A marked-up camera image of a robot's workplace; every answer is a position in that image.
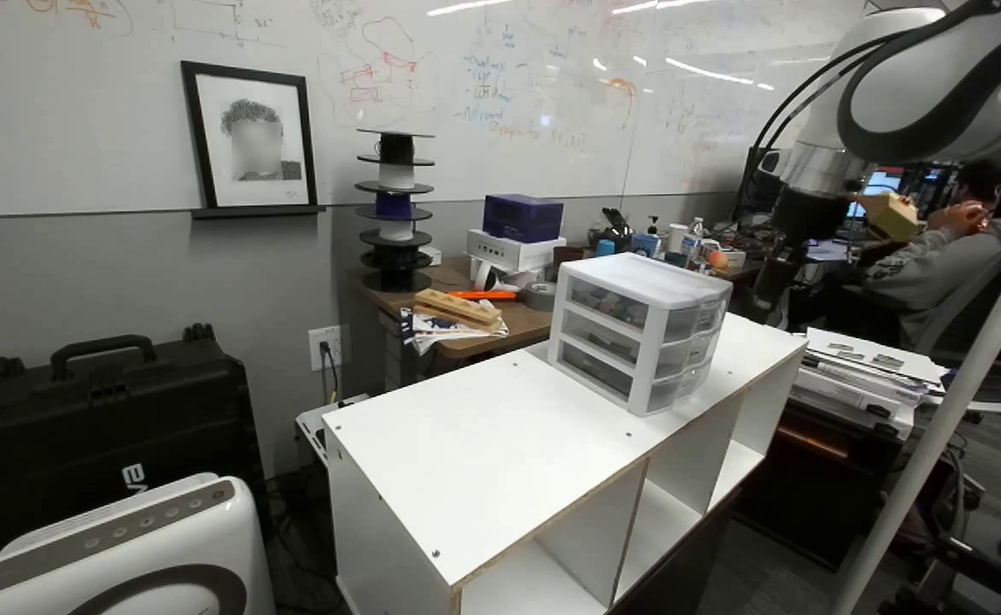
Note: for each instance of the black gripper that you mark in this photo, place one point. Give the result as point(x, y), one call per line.
point(798, 221)

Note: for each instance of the clear topmost drawer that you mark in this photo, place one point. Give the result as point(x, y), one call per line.
point(693, 305)

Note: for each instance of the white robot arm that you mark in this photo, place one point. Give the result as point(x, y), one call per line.
point(909, 82)

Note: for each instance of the white plastic drawer organizer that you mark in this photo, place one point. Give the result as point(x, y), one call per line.
point(634, 367)

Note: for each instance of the lit computer monitor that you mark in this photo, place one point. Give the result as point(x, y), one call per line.
point(876, 183)

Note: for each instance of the seated person in grey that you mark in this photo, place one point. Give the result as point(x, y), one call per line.
point(958, 244)

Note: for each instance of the stack of white trays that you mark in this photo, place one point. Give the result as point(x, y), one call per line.
point(866, 385)

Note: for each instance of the dark blue box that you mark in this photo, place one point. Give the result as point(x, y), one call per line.
point(523, 215)

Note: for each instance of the white flat box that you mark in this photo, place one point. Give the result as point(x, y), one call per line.
point(508, 256)

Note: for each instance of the orange tool on table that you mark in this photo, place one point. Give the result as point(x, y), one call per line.
point(497, 294)

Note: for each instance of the white diagonal pole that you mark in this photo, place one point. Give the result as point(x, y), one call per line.
point(919, 467)

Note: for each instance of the crumpled paper and bag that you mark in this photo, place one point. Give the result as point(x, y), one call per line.
point(439, 314)

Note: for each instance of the white cube shelf unit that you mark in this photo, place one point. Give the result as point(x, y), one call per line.
point(517, 490)

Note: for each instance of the stack of filament spools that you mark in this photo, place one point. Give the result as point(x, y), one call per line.
point(393, 239)

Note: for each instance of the wooden side table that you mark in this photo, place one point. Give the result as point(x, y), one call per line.
point(390, 330)

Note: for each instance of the black framed picture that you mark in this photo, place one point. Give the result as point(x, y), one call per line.
point(250, 141)

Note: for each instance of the white air purifier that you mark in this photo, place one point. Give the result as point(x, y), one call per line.
point(181, 549)

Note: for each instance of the black hard equipment case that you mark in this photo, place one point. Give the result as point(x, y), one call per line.
point(121, 415)

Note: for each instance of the wall power outlet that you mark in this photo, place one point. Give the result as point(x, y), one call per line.
point(326, 346)

